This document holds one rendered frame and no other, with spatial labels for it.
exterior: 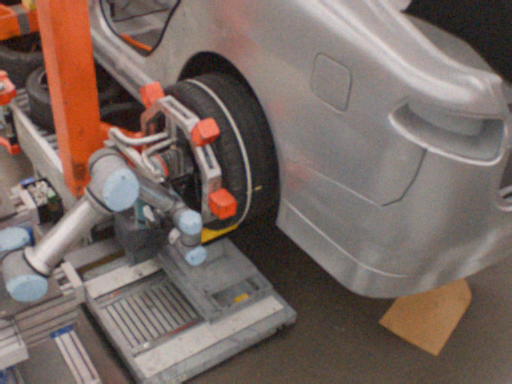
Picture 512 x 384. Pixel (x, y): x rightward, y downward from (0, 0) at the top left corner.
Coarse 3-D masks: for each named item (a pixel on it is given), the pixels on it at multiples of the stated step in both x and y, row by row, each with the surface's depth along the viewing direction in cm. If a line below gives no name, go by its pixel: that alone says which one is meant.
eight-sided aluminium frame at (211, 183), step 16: (144, 112) 266; (160, 112) 263; (176, 112) 243; (144, 128) 273; (144, 144) 279; (192, 144) 238; (208, 144) 239; (208, 160) 240; (208, 176) 237; (208, 192) 241
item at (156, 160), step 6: (156, 156) 255; (186, 156) 258; (156, 162) 252; (162, 162) 253; (186, 162) 257; (162, 168) 252; (186, 168) 257; (192, 168) 260; (162, 174) 252; (180, 180) 260
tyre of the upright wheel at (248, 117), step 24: (216, 72) 260; (168, 96) 260; (192, 96) 243; (216, 96) 243; (240, 96) 245; (216, 120) 236; (240, 120) 239; (264, 120) 243; (216, 144) 239; (240, 144) 237; (264, 144) 243; (240, 168) 238; (264, 168) 244; (240, 192) 242; (264, 192) 250; (240, 216) 255
